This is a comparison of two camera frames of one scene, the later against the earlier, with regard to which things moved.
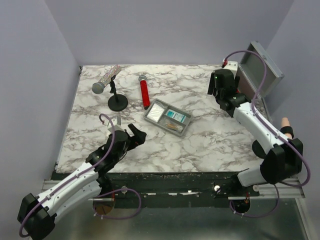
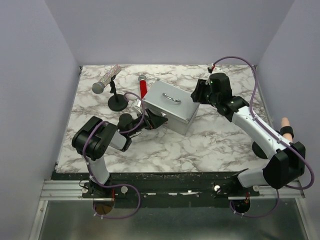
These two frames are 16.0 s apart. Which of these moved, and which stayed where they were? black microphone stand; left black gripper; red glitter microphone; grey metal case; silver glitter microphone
Moved: left black gripper; grey metal case
Stayed: red glitter microphone; black microphone stand; silver glitter microphone
